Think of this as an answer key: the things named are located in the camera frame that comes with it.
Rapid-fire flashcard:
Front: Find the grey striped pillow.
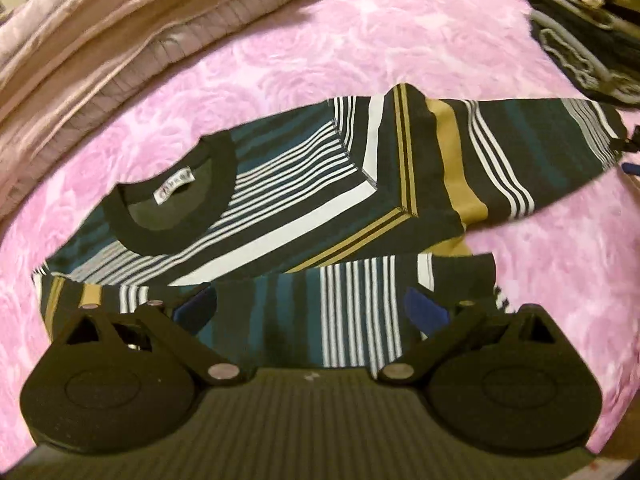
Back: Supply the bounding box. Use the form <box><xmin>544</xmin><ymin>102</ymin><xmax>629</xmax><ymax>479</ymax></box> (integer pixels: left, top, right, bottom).
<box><xmin>10</xmin><ymin>0</ymin><xmax>321</xmax><ymax>181</ymax></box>

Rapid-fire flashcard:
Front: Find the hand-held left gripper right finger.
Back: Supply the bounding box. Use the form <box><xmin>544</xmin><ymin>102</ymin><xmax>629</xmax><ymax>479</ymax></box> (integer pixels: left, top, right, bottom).
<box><xmin>377</xmin><ymin>287</ymin><xmax>569</xmax><ymax>387</ymax></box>

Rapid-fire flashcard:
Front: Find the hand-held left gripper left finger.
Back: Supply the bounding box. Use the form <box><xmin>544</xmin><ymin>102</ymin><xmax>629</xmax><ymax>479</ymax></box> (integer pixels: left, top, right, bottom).
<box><xmin>50</xmin><ymin>294</ymin><xmax>254</xmax><ymax>387</ymax></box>

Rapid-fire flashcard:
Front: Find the pink floral blanket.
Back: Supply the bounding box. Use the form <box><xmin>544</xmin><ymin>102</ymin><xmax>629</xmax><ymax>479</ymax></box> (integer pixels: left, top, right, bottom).
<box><xmin>0</xmin><ymin>0</ymin><xmax>640</xmax><ymax>462</ymax></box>

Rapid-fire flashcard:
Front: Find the dark striped shirt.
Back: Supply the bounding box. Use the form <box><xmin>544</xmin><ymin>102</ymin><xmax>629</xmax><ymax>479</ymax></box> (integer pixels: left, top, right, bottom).
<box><xmin>32</xmin><ymin>82</ymin><xmax>629</xmax><ymax>369</ymax></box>

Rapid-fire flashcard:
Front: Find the black garment with grey print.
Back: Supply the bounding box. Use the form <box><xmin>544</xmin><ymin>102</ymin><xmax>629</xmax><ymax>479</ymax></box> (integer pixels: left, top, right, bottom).
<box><xmin>529</xmin><ymin>9</ymin><xmax>640</xmax><ymax>107</ymax></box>

